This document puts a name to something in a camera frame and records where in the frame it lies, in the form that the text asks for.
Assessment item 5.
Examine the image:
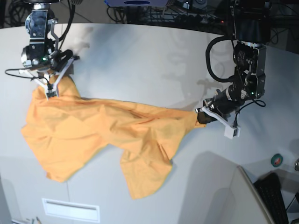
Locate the green tape roll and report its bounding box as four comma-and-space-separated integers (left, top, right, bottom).
271, 154, 284, 168

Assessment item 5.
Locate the orange t-shirt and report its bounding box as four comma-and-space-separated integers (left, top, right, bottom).
21, 77, 203, 199

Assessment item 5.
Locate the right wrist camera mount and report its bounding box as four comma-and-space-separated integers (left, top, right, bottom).
18, 56, 80, 100

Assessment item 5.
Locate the black keyboard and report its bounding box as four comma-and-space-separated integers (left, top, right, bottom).
254, 172, 289, 224

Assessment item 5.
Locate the metal knob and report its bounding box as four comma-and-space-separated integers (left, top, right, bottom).
294, 159, 299, 171

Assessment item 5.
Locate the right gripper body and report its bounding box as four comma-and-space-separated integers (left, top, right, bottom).
30, 63, 60, 78

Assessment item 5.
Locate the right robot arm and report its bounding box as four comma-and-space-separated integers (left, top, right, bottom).
21, 0, 76, 74

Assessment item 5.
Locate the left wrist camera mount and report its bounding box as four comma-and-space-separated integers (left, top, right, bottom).
195, 98, 241, 139

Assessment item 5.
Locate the white partition panel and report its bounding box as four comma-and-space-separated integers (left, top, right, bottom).
231, 166, 274, 224

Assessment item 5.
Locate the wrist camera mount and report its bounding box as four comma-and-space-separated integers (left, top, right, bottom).
195, 98, 241, 139
18, 56, 80, 100

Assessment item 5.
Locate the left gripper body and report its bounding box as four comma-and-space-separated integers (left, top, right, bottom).
210, 86, 248, 117

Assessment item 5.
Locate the white recessed table tray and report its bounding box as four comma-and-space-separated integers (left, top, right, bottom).
42, 198, 100, 223

